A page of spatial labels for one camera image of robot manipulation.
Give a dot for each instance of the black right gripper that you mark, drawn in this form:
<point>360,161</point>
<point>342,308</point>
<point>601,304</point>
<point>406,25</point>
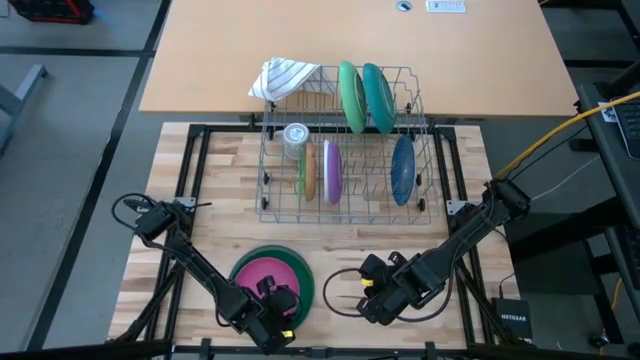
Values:
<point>400,287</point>

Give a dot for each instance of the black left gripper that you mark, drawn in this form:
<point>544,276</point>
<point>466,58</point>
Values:
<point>280,307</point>

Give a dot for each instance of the pink plate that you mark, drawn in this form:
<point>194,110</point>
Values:
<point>255,272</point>

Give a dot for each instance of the dark green plate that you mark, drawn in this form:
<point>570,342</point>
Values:
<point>305,280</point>

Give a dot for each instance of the orange divided plate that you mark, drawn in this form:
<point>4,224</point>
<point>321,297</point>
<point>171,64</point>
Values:
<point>310,172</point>

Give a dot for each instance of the purple plate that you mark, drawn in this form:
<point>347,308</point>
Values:
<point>335,172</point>

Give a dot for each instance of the blue patterned plate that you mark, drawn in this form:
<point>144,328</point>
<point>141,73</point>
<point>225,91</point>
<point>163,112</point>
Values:
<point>403,170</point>

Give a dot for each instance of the white plate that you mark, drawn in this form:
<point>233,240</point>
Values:
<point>325,170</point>

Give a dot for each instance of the teal plate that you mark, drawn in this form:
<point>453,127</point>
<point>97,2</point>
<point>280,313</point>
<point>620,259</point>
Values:
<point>380,100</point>

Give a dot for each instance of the light green plate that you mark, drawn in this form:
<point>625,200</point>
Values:
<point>352,97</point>

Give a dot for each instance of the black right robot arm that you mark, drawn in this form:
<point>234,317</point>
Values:
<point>465,236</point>

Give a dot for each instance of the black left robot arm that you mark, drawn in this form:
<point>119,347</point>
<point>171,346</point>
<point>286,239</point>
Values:
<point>200,266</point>

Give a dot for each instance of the clear glass cup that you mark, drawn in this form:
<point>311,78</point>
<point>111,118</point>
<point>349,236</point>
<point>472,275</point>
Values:
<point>296,137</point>

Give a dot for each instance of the white striped dish towel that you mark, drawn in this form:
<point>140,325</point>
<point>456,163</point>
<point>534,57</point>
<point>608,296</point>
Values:
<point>285,79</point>

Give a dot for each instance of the beige wooden table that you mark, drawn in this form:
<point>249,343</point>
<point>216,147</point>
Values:
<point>225,50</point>

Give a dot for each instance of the dark grey desk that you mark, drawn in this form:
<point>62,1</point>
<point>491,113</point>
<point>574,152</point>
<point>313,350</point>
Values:
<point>607,160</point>

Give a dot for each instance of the white power strip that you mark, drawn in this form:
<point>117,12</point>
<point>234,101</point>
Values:
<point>445,6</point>

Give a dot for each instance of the white printed sticker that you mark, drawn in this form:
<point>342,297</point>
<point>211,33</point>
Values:
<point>608,112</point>

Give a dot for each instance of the black keyboard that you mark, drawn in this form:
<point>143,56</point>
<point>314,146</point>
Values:
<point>631,130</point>

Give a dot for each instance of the grey metal desk leg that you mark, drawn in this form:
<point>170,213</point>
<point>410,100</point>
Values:
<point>25,82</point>

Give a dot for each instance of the red and black toolbox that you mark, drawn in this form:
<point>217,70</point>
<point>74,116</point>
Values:
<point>50,11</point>

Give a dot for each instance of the black Netgear network switch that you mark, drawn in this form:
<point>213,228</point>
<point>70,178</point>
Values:
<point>511,320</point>

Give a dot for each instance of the black metal table frame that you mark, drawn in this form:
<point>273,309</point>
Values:
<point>225,128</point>

